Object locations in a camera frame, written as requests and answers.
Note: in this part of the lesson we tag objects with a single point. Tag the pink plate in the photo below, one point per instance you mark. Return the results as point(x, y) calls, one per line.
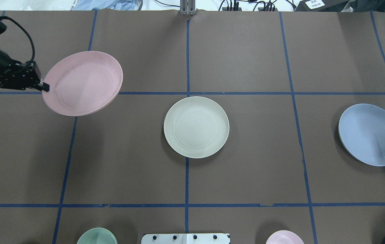
point(83, 83)

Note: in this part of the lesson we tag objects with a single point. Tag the blue plate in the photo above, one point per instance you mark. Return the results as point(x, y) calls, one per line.
point(361, 129)

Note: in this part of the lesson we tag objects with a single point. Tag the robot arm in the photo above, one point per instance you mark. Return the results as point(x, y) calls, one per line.
point(18, 75)

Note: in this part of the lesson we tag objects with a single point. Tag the light blue cloth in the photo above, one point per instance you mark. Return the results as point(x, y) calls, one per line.
point(119, 5)

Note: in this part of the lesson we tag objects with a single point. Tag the black box with label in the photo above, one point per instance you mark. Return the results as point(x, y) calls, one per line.
point(325, 6)

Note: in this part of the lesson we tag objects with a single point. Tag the cream plate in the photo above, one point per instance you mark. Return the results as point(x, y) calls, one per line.
point(196, 127)

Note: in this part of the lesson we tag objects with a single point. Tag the green bowl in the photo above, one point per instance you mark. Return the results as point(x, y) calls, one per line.
point(97, 236)

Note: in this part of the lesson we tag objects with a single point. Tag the pink bowl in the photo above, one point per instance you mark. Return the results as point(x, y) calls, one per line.
point(284, 237)

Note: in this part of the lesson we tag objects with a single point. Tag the aluminium frame post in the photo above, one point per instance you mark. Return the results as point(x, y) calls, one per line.
point(188, 7)

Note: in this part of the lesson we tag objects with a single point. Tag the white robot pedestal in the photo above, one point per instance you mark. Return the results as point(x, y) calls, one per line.
point(186, 238)

